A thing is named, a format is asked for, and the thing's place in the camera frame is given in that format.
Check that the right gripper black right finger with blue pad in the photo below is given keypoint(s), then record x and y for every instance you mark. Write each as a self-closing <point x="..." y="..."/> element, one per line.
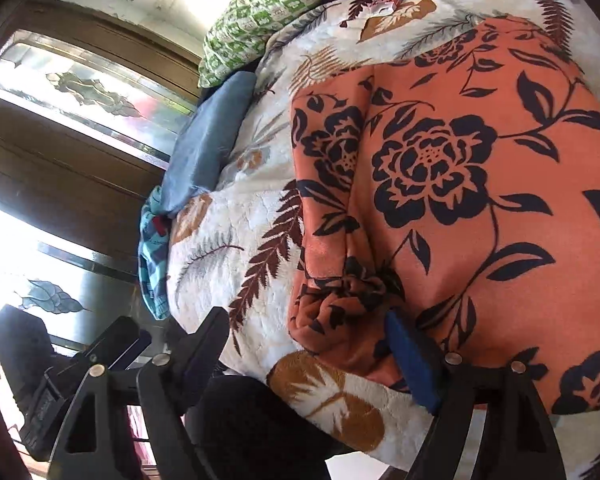
<point x="518" y="440"/>

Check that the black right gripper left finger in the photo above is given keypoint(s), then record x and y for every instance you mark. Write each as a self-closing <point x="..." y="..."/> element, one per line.
<point x="95" y="440"/>

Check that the orange black floral garment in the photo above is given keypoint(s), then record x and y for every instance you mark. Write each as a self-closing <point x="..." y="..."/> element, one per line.
<point x="460" y="189"/>

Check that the teal patterned cloth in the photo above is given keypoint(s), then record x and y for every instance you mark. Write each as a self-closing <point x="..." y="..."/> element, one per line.
<point x="152" y="255"/>

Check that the cream leaf print blanket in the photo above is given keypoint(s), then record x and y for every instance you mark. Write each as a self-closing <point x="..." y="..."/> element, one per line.
<point x="239" y="247"/>

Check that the blue folded cloth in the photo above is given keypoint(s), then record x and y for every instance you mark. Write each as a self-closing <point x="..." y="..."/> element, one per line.
<point x="202" y="150"/>

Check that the wooden glass door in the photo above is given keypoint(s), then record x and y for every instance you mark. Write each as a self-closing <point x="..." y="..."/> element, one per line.
<point x="90" y="109"/>

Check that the green patterned pillow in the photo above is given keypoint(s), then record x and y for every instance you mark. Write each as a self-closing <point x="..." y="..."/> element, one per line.
<point x="240" y="34"/>

